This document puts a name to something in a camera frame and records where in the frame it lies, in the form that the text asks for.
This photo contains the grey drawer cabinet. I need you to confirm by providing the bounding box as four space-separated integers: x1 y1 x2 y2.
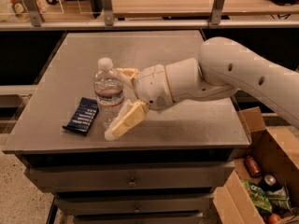
4 31 249 224

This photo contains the top drawer with knob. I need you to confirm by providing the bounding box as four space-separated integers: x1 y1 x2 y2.
25 161 235 193

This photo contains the green chip bag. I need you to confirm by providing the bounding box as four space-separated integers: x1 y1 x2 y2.
241 180 273 216

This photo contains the colourful package top left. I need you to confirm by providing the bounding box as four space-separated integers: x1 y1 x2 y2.
0 0 29 22

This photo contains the metal bracket right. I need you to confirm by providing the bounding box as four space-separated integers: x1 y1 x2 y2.
209 0 225 25

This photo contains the blue snack bar wrapper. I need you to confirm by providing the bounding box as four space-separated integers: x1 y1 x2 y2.
63 97 99 135

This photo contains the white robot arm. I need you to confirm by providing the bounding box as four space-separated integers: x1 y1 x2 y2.
105 37 299 141

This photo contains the metal bracket middle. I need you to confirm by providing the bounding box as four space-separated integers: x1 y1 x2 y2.
101 0 115 26

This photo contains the metal rail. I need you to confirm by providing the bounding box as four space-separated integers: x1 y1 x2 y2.
0 20 299 31

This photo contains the cardboard box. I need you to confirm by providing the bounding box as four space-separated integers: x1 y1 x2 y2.
213 107 299 224

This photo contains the metal bracket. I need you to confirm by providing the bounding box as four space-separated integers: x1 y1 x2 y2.
101 0 115 26
23 0 44 27
209 0 225 25

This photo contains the drawer with knob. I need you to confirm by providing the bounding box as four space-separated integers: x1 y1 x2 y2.
55 193 213 216
25 161 235 193

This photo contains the wooden desk top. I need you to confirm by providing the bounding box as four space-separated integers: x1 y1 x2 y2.
112 0 299 17

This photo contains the clear plastic water bottle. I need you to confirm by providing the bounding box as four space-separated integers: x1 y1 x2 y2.
93 57 124 130

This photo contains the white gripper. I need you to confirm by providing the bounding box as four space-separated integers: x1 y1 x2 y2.
105 64 174 141

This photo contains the red soda can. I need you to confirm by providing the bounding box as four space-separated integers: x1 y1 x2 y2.
244 156 262 177

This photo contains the red apple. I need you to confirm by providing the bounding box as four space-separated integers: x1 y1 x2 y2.
266 213 281 224

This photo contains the dark soda can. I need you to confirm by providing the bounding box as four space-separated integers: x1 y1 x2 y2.
258 175 280 191

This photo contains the metal bracket left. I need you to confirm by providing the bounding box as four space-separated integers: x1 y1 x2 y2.
23 0 44 27

